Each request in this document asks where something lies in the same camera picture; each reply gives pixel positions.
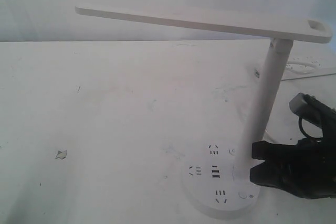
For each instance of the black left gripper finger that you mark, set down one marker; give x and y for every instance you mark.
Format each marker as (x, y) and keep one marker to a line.
(269, 174)

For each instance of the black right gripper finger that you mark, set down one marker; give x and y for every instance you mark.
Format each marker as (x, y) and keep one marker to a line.
(266, 151)

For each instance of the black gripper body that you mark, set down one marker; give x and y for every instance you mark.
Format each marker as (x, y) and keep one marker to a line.
(311, 163)

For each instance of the white desk lamp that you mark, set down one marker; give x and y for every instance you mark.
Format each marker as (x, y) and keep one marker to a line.
(224, 188)

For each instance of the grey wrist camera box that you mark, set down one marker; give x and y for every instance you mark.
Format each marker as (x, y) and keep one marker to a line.
(298, 105)

